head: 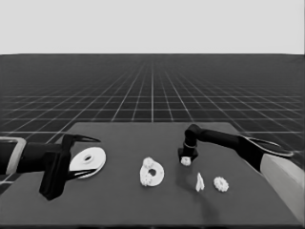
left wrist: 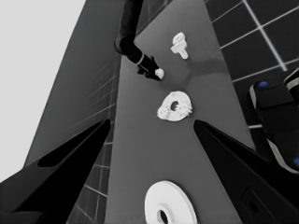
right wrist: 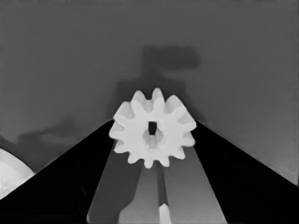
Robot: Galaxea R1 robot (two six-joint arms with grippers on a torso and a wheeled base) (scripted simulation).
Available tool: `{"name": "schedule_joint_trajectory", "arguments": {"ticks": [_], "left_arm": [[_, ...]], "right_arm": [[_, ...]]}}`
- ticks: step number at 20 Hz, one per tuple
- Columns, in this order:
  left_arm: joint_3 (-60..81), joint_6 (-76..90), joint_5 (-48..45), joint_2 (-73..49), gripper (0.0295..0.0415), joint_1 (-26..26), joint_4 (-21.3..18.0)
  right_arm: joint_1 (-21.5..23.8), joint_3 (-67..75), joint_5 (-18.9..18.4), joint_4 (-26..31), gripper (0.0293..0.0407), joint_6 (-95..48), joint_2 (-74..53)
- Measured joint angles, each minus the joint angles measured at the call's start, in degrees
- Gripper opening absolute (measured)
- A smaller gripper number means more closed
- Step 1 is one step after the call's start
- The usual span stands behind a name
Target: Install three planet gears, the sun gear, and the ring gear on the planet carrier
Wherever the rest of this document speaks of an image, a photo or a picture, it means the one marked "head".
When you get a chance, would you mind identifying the small white toothed gear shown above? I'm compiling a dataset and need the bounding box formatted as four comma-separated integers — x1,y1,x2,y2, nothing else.
180,156,193,167
142,156,155,170
140,174,153,188

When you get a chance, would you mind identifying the small white T-shaped piece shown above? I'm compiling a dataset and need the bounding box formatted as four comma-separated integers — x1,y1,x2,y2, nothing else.
194,172,206,193

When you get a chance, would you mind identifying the large white toothed gear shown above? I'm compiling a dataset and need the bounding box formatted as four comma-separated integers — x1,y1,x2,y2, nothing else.
213,176,230,194

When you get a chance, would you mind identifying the large thick white disc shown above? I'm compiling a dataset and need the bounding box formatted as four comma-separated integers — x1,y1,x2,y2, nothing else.
69,146,108,179

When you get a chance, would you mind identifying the white round carrier with pins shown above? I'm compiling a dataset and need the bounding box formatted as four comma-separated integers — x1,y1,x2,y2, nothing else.
139,156,166,188

